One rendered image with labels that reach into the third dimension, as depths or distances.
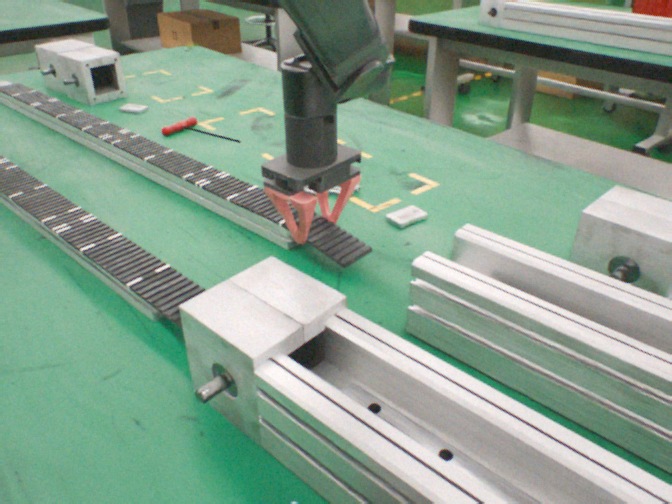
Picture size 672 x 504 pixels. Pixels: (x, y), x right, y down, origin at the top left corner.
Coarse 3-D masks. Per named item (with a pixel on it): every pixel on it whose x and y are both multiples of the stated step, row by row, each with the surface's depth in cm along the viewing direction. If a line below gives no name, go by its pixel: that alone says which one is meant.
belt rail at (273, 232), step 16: (0, 96) 122; (32, 112) 113; (64, 128) 104; (96, 144) 97; (128, 160) 91; (144, 160) 86; (160, 176) 86; (176, 176) 81; (192, 192) 81; (208, 192) 77; (208, 208) 79; (224, 208) 77; (240, 208) 73; (240, 224) 75; (256, 224) 73; (272, 224) 70; (272, 240) 71; (288, 240) 69
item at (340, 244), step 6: (348, 234) 67; (336, 240) 66; (342, 240) 66; (348, 240) 67; (354, 240) 67; (324, 246) 65; (330, 246) 65; (336, 246) 66; (342, 246) 66; (348, 246) 66; (324, 252) 65; (330, 252) 64; (336, 252) 65; (330, 258) 64
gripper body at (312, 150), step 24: (288, 120) 59; (312, 120) 58; (336, 120) 60; (288, 144) 61; (312, 144) 59; (336, 144) 61; (264, 168) 61; (288, 168) 61; (312, 168) 61; (336, 168) 62
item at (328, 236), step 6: (330, 228) 68; (336, 228) 68; (318, 234) 67; (324, 234) 67; (330, 234) 67; (336, 234) 67; (342, 234) 68; (312, 240) 66; (318, 240) 66; (324, 240) 66; (330, 240) 66; (312, 246) 66; (318, 246) 65
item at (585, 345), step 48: (480, 240) 55; (432, 288) 52; (480, 288) 48; (528, 288) 53; (576, 288) 49; (624, 288) 48; (432, 336) 54; (480, 336) 49; (528, 336) 46; (576, 336) 43; (624, 336) 43; (528, 384) 48; (576, 384) 45; (624, 384) 42; (624, 432) 43
